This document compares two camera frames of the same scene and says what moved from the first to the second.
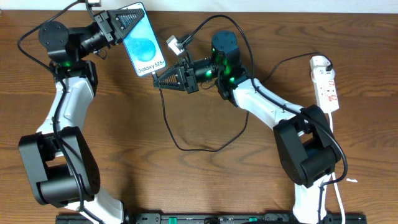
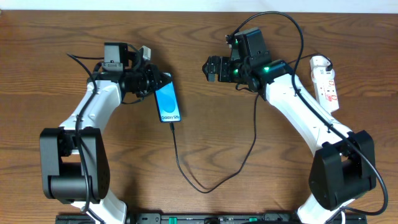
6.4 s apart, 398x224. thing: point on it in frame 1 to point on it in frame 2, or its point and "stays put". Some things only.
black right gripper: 189,78 to 216,69
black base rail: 214,218 stays put
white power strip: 325,88 stays put
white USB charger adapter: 319,61 stays put
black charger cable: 246,118 to 249,152
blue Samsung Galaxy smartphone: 142,45 to 167,102
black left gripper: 104,26 to 154,79
